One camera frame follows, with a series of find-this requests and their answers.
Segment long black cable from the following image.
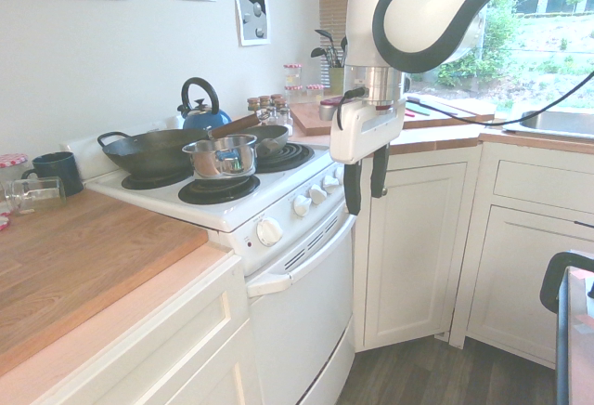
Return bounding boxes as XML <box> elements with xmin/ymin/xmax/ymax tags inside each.
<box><xmin>407</xmin><ymin>69</ymin><xmax>594</xmax><ymax>126</ymax></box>

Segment blue kettle with black handle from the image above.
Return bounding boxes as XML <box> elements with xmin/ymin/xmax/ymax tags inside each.
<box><xmin>176</xmin><ymin>76</ymin><xmax>233</xmax><ymax>133</ymax></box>

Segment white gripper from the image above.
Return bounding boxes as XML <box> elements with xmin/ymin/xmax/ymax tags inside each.
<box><xmin>329</xmin><ymin>97</ymin><xmax>407</xmax><ymax>216</ymax></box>

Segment white cabinet beside stove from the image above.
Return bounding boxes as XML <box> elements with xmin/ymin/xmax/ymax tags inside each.
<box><xmin>0</xmin><ymin>250</ymin><xmax>255</xmax><ymax>405</ymax></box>

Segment large white oven knob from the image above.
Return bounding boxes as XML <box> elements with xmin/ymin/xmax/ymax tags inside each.
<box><xmin>255</xmin><ymin>217</ymin><xmax>284</xmax><ymax>248</ymax></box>

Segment stainless steel sink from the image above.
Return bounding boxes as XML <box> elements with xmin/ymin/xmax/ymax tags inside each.
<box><xmin>502</xmin><ymin>109</ymin><xmax>594</xmax><ymax>140</ymax></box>

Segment jar with red gingham lid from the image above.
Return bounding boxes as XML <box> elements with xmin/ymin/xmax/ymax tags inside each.
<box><xmin>0</xmin><ymin>152</ymin><xmax>31</xmax><ymax>184</ymax></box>

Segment reddish wooden cutting board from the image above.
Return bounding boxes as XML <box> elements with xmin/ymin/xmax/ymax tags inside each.
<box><xmin>288</xmin><ymin>99</ymin><xmax>496</xmax><ymax>137</ymax></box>

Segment tall jar with red lid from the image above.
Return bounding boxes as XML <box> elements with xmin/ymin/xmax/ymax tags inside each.
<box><xmin>283</xmin><ymin>62</ymin><xmax>304</xmax><ymax>88</ymax></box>

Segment white corner cabinet door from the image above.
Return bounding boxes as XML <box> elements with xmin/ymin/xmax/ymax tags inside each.
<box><xmin>354</xmin><ymin>143</ymin><xmax>483</xmax><ymax>356</ymax></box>

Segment white under-sink cabinet door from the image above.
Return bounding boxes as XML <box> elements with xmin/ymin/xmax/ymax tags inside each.
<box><xmin>465</xmin><ymin>203</ymin><xmax>594</xmax><ymax>370</ymax></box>

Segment stainless steel saucepan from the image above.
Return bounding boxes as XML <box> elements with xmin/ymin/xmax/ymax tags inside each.
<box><xmin>181</xmin><ymin>134</ymin><xmax>259</xmax><ymax>180</ymax></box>

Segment frying pan with wooden handle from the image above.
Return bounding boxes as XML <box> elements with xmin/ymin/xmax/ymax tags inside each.
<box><xmin>208</xmin><ymin>112</ymin><xmax>291</xmax><ymax>156</ymax></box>

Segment large wooden cutting board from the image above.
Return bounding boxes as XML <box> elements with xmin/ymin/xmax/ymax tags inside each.
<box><xmin>0</xmin><ymin>189</ymin><xmax>210</xmax><ymax>376</ymax></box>

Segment black wok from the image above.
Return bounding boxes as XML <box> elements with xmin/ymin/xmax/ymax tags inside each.
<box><xmin>97</xmin><ymin>127</ymin><xmax>211</xmax><ymax>179</ymax></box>

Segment dark blue mug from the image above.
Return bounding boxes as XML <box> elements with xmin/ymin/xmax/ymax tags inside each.
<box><xmin>20</xmin><ymin>150</ymin><xmax>85</xmax><ymax>198</ymax></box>

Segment white electric stove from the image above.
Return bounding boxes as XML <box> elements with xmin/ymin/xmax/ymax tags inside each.
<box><xmin>58</xmin><ymin>137</ymin><xmax>359</xmax><ymax>405</ymax></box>

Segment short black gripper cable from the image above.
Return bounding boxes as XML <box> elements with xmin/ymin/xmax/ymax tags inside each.
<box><xmin>335</xmin><ymin>85</ymin><xmax>371</xmax><ymax>131</ymax></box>

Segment metal cup with red band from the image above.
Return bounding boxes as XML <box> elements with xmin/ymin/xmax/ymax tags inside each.
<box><xmin>318</xmin><ymin>99</ymin><xmax>343</xmax><ymax>123</ymax></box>

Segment green utensil holder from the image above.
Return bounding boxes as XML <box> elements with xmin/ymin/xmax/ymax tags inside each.
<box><xmin>329</xmin><ymin>66</ymin><xmax>347</xmax><ymax>96</ymax></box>

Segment white oven door with handle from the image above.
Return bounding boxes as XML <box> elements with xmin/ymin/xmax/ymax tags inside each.
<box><xmin>245</xmin><ymin>212</ymin><xmax>359</xmax><ymax>405</ymax></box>

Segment wooden window blinds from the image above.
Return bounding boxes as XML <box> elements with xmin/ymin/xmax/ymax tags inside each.
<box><xmin>317</xmin><ymin>0</ymin><xmax>355</xmax><ymax>96</ymax></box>

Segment clear glass jar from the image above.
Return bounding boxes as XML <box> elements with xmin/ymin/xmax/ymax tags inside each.
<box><xmin>1</xmin><ymin>176</ymin><xmax>68</xmax><ymax>217</ymax></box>

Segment small grey shapes print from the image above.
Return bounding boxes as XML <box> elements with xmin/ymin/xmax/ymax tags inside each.
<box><xmin>233</xmin><ymin>0</ymin><xmax>272</xmax><ymax>47</ymax></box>

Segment white cabinet drawer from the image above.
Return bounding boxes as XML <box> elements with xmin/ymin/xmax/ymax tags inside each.
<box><xmin>493</xmin><ymin>158</ymin><xmax>594</xmax><ymax>215</ymax></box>

